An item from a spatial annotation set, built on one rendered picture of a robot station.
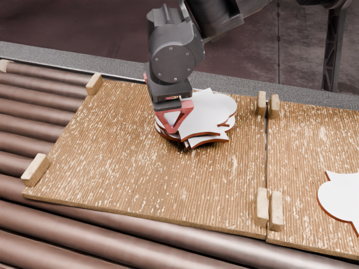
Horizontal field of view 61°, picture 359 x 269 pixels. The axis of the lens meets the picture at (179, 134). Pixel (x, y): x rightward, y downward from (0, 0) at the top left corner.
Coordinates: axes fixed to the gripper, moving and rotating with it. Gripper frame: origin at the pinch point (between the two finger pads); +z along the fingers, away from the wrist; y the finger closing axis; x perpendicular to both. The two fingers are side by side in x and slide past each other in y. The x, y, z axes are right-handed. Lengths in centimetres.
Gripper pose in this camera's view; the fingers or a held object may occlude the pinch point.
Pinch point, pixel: (167, 116)
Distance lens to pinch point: 58.1
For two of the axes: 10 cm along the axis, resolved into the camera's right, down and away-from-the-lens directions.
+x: 9.7, -1.6, 1.8
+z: -0.1, 7.2, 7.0
